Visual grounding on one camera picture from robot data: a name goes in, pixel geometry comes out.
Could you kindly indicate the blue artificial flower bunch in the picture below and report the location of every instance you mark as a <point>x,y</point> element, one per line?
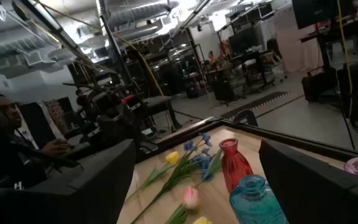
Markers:
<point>204,161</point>

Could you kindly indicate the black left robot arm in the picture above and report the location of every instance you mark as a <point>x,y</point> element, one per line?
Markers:
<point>113,121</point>

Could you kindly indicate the pale pink board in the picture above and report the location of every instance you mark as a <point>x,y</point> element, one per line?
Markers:
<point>294,46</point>

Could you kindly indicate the black aluminium table frame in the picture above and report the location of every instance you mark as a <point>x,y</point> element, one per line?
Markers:
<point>291,139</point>

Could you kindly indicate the red glass vase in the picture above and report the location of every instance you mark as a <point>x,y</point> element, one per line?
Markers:
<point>233,165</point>

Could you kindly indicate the teal glass vase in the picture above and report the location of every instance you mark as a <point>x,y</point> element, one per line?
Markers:
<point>253,205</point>

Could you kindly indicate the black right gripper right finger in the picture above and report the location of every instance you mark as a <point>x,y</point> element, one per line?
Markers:
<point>322,199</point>

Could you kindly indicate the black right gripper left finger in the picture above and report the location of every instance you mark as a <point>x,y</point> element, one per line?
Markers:
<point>57,205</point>

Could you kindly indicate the person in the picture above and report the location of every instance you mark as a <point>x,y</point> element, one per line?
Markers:
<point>5,118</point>

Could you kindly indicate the pink artificial tulip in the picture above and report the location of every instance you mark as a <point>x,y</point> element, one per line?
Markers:
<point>191,197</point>

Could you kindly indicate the yellow artificial tulip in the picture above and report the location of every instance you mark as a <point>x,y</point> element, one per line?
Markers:
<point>202,221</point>
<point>172,158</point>

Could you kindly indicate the black monitor screen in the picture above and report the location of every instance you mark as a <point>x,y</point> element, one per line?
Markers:
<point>315,12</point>

